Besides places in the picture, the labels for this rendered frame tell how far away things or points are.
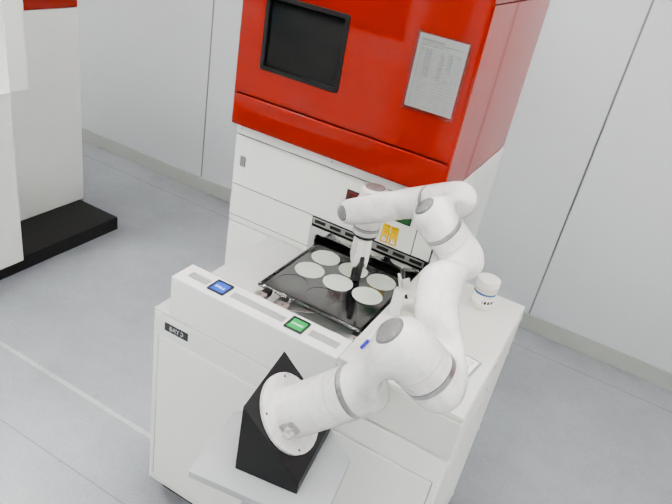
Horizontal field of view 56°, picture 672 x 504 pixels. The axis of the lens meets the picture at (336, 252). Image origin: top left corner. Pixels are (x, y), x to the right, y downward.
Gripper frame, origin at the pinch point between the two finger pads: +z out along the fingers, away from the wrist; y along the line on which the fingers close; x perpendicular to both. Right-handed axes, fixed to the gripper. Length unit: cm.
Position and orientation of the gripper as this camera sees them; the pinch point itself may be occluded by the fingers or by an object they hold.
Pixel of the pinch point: (355, 274)
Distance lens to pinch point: 205.8
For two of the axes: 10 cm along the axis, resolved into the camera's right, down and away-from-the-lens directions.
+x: 9.8, 1.3, 1.2
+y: 0.4, 5.0, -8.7
